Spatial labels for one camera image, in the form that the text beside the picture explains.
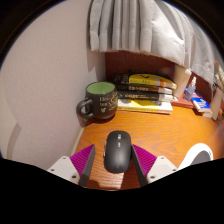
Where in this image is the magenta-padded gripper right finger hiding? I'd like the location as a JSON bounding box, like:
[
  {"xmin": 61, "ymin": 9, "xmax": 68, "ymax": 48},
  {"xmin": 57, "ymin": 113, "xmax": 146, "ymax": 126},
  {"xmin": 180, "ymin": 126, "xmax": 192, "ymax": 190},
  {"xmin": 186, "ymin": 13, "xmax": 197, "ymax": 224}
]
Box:
[{"xmin": 130, "ymin": 144, "xmax": 178, "ymax": 188}]

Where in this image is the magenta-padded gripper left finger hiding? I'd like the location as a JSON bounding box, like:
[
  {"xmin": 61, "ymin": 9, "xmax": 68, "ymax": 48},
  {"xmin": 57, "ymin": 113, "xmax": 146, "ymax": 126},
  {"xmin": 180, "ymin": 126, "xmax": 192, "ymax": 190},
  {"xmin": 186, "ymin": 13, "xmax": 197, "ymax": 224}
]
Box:
[{"xmin": 47, "ymin": 143, "xmax": 97, "ymax": 188}]

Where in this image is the dark grey computer mouse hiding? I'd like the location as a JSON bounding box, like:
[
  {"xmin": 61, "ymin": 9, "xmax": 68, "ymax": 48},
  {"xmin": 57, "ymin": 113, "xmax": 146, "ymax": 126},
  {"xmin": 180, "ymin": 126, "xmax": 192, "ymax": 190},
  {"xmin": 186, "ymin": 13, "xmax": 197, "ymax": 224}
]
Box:
[{"xmin": 103, "ymin": 130, "xmax": 133, "ymax": 174}]

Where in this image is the white and grey mouse pad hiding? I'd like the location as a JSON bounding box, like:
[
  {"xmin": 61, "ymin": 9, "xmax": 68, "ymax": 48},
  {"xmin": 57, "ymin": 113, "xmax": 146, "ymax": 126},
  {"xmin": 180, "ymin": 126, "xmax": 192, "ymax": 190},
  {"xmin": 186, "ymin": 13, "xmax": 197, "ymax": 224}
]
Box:
[{"xmin": 177, "ymin": 142, "xmax": 214, "ymax": 171}]

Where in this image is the yellow and white book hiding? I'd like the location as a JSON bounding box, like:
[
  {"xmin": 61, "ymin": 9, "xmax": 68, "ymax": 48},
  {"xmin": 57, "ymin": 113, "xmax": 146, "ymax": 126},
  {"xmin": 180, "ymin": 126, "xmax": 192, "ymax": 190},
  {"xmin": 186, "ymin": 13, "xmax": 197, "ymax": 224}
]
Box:
[{"xmin": 116, "ymin": 98, "xmax": 174, "ymax": 115}]

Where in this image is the red book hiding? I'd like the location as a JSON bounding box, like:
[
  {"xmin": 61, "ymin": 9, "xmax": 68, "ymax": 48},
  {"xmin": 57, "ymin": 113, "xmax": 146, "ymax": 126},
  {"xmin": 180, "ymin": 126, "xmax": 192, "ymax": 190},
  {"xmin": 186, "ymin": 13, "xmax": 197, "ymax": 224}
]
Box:
[{"xmin": 171, "ymin": 95, "xmax": 195, "ymax": 110}]

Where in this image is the orange book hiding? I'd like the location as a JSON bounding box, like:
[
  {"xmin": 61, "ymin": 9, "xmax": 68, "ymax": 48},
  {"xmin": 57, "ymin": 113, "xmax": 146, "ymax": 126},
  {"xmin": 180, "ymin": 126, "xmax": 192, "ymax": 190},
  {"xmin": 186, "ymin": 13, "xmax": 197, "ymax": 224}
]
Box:
[{"xmin": 201, "ymin": 109, "xmax": 214, "ymax": 119}]

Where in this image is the thick black book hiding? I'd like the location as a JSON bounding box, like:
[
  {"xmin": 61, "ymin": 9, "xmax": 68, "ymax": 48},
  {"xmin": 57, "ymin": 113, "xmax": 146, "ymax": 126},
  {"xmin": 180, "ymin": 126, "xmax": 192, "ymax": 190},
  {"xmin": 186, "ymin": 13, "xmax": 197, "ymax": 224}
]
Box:
[{"xmin": 117, "ymin": 90, "xmax": 175, "ymax": 103}]

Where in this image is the dark mug with green inside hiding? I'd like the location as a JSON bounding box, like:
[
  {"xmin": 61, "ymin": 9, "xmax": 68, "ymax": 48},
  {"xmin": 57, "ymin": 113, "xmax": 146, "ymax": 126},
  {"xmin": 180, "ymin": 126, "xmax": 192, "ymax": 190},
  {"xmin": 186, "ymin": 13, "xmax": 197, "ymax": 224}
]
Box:
[{"xmin": 75, "ymin": 81, "xmax": 119, "ymax": 128}]

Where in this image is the blue book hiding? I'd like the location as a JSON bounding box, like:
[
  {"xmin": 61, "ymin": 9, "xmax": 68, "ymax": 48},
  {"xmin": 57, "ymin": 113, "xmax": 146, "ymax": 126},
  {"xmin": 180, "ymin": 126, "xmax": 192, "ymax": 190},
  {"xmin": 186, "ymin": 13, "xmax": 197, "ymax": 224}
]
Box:
[{"xmin": 191, "ymin": 94, "xmax": 213, "ymax": 114}]

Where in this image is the thin black book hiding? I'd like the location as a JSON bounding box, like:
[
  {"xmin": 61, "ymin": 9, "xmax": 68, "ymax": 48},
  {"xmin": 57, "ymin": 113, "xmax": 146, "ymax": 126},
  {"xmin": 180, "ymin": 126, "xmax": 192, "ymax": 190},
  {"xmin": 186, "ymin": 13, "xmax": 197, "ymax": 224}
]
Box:
[{"xmin": 114, "ymin": 83, "xmax": 174, "ymax": 95}]

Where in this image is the clear spray bottle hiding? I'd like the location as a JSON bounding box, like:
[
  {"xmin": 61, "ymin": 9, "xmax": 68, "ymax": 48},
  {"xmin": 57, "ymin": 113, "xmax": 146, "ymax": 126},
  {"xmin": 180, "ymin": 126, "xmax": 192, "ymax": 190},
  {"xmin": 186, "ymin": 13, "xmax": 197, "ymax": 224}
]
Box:
[{"xmin": 184, "ymin": 76, "xmax": 198, "ymax": 102}]

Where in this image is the white ceramic vase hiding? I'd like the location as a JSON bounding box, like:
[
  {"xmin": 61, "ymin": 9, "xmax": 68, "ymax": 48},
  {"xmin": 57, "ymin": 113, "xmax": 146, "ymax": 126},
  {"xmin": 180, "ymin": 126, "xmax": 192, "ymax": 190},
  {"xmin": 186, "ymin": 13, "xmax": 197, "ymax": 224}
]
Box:
[{"xmin": 210, "ymin": 87, "xmax": 224, "ymax": 122}]

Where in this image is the yellow and black book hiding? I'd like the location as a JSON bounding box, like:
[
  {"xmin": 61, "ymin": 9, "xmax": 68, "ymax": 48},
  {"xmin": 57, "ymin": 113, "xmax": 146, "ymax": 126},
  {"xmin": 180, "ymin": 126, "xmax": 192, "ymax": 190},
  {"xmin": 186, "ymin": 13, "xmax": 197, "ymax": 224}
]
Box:
[{"xmin": 111, "ymin": 72, "xmax": 178, "ymax": 90}]

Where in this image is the white pleated curtain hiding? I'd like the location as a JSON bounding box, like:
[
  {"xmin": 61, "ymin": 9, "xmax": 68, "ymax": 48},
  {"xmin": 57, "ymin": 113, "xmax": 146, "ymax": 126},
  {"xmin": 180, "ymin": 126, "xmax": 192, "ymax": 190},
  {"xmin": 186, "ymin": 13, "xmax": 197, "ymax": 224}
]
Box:
[{"xmin": 87, "ymin": 0, "xmax": 221, "ymax": 84}]

